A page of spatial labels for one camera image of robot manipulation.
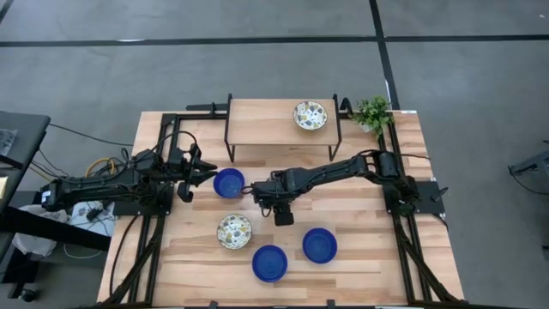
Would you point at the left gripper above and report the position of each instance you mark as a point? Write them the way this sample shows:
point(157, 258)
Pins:
point(193, 167)

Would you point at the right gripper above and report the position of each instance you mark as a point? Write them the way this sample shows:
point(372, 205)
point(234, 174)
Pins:
point(274, 192)

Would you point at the blue plastic mini bowl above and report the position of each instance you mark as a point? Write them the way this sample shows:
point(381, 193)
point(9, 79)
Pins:
point(319, 245)
point(269, 264)
point(227, 182)

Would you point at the yellow-grey patterned ceramic bowl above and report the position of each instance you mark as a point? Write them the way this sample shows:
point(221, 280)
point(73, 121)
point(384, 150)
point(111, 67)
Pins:
point(234, 232)
point(310, 115)

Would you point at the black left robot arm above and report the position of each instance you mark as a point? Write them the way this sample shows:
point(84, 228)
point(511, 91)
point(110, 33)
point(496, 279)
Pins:
point(94, 189)

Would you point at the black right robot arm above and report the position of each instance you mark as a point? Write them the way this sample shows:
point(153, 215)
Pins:
point(334, 169)

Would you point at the wooden shelf with black legs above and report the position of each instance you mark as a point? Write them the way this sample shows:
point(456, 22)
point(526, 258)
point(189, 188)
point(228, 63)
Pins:
point(261, 124)

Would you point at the black table clamp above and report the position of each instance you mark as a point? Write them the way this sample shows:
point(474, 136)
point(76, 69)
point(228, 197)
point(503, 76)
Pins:
point(330, 303)
point(212, 304)

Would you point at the white power strip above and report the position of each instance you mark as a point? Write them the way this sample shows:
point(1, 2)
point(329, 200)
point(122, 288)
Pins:
point(81, 216)

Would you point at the small green potted plant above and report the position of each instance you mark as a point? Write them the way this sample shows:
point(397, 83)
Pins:
point(373, 115)

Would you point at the black metal floor beam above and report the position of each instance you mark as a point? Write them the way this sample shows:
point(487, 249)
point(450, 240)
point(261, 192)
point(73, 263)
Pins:
point(56, 229)

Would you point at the white sticker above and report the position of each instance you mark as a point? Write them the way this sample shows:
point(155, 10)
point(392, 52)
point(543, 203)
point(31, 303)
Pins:
point(408, 112)

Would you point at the black side desk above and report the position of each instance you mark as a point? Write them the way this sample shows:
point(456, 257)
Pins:
point(25, 137)

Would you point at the white plastic bag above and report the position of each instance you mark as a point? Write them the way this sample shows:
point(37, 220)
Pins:
point(34, 244)

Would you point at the grey printed paper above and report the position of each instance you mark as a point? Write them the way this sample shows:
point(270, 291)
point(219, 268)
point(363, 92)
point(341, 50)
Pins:
point(6, 141)

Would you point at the black caster wheel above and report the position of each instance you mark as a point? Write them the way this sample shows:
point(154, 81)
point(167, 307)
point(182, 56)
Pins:
point(28, 295)

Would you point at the black stand base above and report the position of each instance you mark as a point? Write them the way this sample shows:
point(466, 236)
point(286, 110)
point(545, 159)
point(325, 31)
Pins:
point(536, 165)

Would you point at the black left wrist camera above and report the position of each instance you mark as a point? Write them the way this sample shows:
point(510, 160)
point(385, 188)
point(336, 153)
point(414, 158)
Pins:
point(185, 194)

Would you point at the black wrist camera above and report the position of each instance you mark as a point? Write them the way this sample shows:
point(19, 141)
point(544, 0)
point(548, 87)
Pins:
point(185, 194)
point(284, 216)

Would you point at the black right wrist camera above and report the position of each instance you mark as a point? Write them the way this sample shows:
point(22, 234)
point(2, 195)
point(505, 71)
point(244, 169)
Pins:
point(284, 216)

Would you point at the black aluminium rig frame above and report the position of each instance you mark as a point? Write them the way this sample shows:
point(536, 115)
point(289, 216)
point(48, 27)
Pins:
point(193, 115)

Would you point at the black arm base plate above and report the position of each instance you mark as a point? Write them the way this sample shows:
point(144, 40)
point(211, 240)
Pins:
point(128, 209)
point(431, 197)

